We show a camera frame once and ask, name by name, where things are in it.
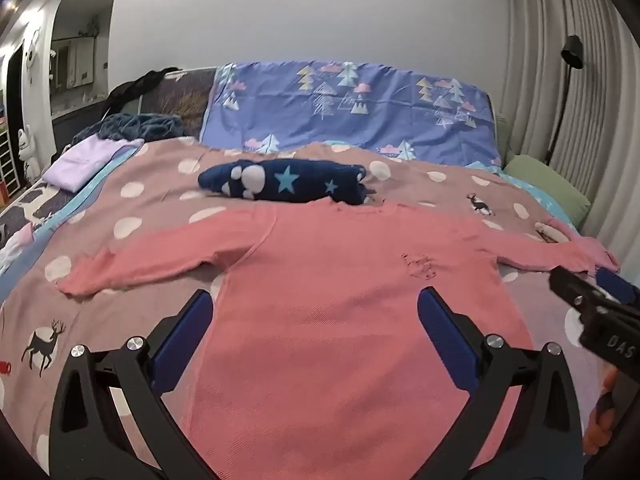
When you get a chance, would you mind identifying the turquoise bed sheet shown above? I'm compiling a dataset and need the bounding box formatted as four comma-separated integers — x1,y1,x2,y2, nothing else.
462,157,581,233

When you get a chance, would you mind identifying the cream folded garment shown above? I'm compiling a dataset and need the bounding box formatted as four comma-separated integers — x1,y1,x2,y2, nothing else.
534,220,571,245

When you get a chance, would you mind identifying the navy star print garment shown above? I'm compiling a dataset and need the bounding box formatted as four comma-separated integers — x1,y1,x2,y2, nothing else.
198,158,373,206

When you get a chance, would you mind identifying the grey green cushion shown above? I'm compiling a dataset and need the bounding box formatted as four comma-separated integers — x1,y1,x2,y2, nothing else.
492,110,513,161

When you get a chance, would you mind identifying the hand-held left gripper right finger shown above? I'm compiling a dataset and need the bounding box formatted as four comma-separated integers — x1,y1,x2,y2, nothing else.
417,286,586,480

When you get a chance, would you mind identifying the grey pleated curtain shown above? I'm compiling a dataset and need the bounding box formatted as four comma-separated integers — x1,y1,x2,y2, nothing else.
505,0,640,281

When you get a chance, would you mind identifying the green pillow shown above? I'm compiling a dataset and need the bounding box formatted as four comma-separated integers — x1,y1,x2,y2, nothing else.
502,154,592,226

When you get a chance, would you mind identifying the salmon pink knit sweater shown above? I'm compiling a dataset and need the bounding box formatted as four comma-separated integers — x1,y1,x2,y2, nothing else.
56,199,583,480

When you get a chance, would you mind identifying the black floor lamp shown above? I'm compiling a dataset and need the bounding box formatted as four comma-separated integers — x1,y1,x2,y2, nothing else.
545,35,585,166

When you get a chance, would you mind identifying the person's right hand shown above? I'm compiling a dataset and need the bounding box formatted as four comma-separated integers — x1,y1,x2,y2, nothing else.
586,367,621,456

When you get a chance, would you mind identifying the brown printed pillow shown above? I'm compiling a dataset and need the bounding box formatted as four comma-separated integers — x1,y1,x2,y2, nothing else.
137,67,218,138

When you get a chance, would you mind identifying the blue tree print sheet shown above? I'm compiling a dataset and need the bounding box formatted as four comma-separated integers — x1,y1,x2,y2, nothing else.
199,61,501,168

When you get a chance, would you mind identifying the grey blue printed quilt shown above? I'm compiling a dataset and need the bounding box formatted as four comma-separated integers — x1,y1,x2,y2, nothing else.
0,180,76,273

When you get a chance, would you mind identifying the white cat figurine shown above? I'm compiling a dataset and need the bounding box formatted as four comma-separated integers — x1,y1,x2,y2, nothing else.
17,127,41,181

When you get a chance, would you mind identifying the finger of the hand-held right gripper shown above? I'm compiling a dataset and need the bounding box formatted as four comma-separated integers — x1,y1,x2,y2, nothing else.
549,266,603,313
596,266,640,306

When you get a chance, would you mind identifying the black garment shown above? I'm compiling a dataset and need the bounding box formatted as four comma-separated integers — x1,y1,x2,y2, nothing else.
102,66,181,111

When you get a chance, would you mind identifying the lavender folded cloth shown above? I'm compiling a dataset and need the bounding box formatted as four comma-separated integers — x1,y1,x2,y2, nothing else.
42,137,138,192

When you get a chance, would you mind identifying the dark teal fuzzy blanket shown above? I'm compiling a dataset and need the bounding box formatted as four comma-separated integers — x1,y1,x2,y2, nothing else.
72,112,183,143

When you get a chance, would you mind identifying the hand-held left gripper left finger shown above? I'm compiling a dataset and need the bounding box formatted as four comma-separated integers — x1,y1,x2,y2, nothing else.
48,289,216,480

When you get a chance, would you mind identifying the pink dotted deer blanket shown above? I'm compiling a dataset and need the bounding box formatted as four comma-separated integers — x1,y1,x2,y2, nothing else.
0,137,626,480

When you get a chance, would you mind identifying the white shelf rack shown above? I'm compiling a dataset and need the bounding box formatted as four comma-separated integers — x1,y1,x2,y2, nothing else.
0,132,21,196

